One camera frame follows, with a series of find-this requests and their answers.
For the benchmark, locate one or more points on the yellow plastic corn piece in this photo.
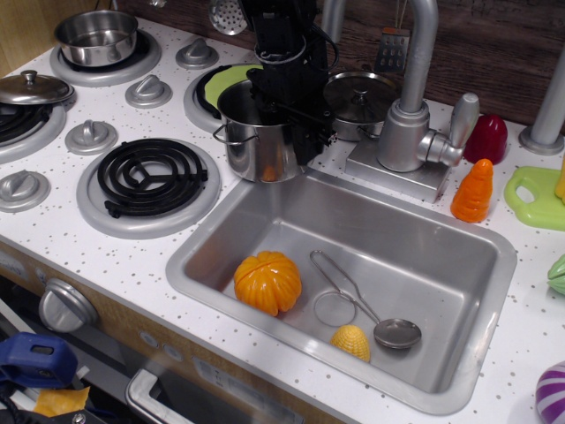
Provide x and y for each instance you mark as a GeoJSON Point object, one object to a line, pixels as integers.
{"type": "Point", "coordinates": [352, 339]}

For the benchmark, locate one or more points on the silver toy faucet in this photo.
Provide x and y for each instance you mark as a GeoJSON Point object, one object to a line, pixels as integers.
{"type": "Point", "coordinates": [409, 157]}

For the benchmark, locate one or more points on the silver stove knob front-middle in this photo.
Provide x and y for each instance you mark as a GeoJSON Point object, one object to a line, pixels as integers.
{"type": "Point", "coordinates": [91, 138]}

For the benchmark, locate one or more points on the black coil front burner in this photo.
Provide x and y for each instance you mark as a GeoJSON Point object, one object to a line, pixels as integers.
{"type": "Point", "coordinates": [147, 189]}

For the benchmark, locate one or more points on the orange plastic carrot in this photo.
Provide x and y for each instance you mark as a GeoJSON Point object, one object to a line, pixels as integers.
{"type": "Point", "coordinates": [471, 202]}

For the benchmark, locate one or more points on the yellow cloth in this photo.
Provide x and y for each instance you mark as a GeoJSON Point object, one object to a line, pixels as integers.
{"type": "Point", "coordinates": [54, 402]}

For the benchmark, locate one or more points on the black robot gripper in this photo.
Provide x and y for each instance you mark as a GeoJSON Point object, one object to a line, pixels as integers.
{"type": "Point", "coordinates": [289, 88]}

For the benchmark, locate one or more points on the silver stove knob back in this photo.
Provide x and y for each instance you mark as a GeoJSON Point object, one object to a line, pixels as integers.
{"type": "Point", "coordinates": [197, 55]}

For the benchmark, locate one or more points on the tall steel stock pot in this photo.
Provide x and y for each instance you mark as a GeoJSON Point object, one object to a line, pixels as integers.
{"type": "Point", "coordinates": [257, 149]}

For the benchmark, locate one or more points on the black coil left burner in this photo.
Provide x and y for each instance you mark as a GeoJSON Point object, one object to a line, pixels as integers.
{"type": "Point", "coordinates": [27, 129]}

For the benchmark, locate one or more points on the silver oven dial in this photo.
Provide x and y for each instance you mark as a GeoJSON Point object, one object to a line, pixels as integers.
{"type": "Point", "coordinates": [64, 308]}

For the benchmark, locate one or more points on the steel ladle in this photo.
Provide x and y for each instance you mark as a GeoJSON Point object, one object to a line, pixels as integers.
{"type": "Point", "coordinates": [393, 333]}

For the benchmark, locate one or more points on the hanging small grater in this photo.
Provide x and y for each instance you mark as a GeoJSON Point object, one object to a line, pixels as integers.
{"type": "Point", "coordinates": [394, 44]}

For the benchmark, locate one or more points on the silver post right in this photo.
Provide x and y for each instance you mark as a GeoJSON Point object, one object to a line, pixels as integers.
{"type": "Point", "coordinates": [544, 136]}

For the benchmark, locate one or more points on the dark red plastic pepper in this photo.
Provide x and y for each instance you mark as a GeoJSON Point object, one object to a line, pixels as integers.
{"type": "Point", "coordinates": [488, 140]}

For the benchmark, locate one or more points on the purple striped plastic vegetable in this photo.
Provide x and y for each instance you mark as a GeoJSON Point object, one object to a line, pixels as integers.
{"type": "Point", "coordinates": [549, 394]}

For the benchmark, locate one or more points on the small lidded steel pan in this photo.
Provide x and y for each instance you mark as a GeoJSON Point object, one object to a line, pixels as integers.
{"type": "Point", "coordinates": [359, 102]}

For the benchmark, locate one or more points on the steel bowl pot on burner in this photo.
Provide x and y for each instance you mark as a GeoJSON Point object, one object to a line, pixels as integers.
{"type": "Point", "coordinates": [97, 38]}

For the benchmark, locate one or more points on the black coil burner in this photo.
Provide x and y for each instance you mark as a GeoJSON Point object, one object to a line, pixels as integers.
{"type": "Point", "coordinates": [27, 129]}
{"type": "Point", "coordinates": [147, 189]}

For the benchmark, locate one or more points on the hanging slotted spoon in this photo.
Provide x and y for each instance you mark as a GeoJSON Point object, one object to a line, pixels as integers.
{"type": "Point", "coordinates": [227, 17]}

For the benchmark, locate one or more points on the silver oven door handle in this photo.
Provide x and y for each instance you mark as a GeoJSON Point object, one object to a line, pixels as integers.
{"type": "Point", "coordinates": [171, 399]}

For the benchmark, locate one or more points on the green plastic plate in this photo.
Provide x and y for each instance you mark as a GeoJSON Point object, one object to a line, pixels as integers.
{"type": "Point", "coordinates": [226, 78]}

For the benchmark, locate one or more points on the steel pot lid left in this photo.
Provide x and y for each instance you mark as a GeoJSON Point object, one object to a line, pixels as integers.
{"type": "Point", "coordinates": [31, 88]}

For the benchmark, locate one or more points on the blue clamp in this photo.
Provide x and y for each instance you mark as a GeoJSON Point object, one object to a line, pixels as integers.
{"type": "Point", "coordinates": [37, 361]}

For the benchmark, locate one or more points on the steel sink basin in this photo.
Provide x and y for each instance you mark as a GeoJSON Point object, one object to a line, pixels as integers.
{"type": "Point", "coordinates": [399, 297]}

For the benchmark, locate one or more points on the silver stove knob middle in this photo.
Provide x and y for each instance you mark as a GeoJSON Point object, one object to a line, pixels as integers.
{"type": "Point", "coordinates": [149, 93]}

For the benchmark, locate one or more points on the green plastic cutting board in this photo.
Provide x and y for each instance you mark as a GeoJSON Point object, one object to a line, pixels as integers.
{"type": "Point", "coordinates": [530, 194]}

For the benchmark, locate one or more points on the green plastic vegetable right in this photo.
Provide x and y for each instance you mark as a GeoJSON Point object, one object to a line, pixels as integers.
{"type": "Point", "coordinates": [556, 276]}

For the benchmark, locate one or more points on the silver stove knob front-left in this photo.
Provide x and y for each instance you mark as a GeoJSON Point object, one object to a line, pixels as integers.
{"type": "Point", "coordinates": [23, 190]}

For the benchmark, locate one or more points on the wire strainer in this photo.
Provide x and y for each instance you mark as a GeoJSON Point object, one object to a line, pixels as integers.
{"type": "Point", "coordinates": [333, 307]}

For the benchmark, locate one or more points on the orange plastic pumpkin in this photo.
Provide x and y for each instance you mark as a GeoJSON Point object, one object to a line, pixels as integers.
{"type": "Point", "coordinates": [269, 281]}

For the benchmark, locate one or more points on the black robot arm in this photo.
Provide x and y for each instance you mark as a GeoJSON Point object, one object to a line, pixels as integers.
{"type": "Point", "coordinates": [281, 17]}

